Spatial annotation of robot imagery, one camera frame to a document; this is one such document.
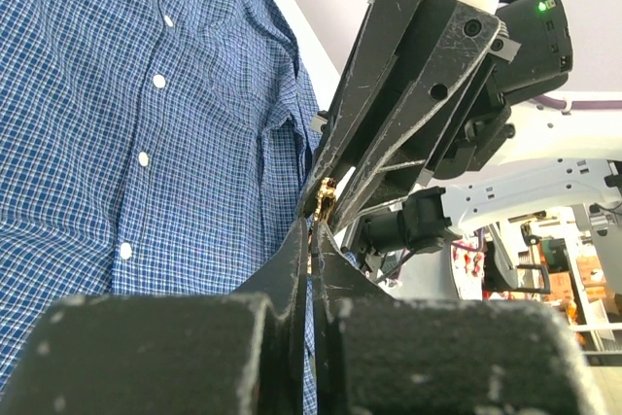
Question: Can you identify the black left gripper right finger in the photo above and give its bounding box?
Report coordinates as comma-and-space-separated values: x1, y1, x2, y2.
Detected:
310, 223, 606, 414

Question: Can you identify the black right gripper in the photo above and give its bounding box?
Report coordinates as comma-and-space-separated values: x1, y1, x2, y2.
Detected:
296, 0, 501, 231

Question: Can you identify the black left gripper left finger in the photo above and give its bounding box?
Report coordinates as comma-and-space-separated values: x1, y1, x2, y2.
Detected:
1, 219, 308, 414

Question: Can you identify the gold leaf brooch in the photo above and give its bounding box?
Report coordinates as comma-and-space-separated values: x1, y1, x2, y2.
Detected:
305, 177, 337, 276

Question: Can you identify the blue checked shirt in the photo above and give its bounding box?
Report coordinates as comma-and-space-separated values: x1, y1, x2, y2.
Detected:
1, 0, 319, 400

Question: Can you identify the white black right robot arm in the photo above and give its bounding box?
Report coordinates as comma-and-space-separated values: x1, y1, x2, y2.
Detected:
296, 0, 621, 282

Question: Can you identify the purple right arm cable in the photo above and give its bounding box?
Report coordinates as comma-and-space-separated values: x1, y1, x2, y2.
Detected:
538, 97, 622, 115

